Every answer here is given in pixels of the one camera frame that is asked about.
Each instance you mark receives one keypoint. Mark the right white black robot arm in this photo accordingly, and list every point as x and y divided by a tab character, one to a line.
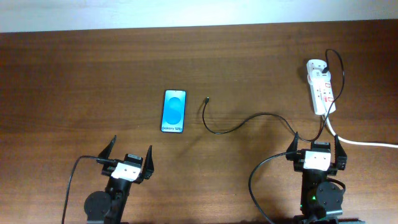
321	195

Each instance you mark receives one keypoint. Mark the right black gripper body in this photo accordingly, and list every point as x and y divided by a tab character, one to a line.
296	163

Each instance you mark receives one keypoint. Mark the white USB charger plug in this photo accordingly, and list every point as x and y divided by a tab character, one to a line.
315	76

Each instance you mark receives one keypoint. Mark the white power strip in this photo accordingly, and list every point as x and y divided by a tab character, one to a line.
322	95

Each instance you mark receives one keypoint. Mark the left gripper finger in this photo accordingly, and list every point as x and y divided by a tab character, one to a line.
104	154
148	168

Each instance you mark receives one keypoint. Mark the blue screen Galaxy smartphone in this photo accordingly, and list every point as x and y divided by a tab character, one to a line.
173	115

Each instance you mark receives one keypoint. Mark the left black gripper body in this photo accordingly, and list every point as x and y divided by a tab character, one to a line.
106	169

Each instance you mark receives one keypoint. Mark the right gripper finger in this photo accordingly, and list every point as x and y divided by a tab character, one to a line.
292	149
340	155

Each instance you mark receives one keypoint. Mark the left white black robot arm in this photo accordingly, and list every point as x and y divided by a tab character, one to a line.
107	206

